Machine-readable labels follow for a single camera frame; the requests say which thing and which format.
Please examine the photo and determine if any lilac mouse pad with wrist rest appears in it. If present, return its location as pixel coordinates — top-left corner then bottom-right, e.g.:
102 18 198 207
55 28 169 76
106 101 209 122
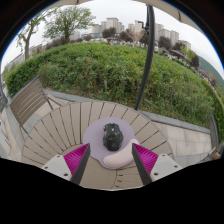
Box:
82 116 141 170

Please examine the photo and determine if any beige parasol canopy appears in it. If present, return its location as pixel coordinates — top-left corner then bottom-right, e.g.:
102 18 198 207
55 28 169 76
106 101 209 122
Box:
43 0 204 34

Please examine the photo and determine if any broad leafy green tree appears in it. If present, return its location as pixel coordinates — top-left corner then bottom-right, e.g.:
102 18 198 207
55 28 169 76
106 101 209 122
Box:
42 5 97 43

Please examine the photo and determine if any sparse thin-trunked tree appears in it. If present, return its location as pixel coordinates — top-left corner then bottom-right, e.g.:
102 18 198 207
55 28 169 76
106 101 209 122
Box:
16 9 58 61

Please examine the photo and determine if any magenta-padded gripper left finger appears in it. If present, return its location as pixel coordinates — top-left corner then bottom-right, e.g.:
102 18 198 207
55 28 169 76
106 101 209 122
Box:
40 143 92 186

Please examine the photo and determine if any dark curved parasol pole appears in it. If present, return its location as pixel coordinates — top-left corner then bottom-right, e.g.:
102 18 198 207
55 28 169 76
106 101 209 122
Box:
133 4 156 112

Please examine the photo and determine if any group of high-rise buildings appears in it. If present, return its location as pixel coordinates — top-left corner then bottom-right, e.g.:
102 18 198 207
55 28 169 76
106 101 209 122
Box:
91 17 193 51

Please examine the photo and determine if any black computer mouse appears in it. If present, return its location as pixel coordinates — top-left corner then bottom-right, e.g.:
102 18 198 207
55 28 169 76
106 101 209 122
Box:
102 122 124 152

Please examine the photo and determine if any green hedge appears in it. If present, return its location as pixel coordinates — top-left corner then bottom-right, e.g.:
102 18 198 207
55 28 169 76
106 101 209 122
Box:
4 41 224 134

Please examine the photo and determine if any slatted wooden chair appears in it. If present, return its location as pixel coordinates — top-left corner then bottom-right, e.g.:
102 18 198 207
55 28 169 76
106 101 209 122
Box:
8 77 73 134

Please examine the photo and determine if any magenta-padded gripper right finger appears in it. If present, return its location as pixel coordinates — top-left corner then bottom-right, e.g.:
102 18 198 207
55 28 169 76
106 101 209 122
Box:
131 143 184 186

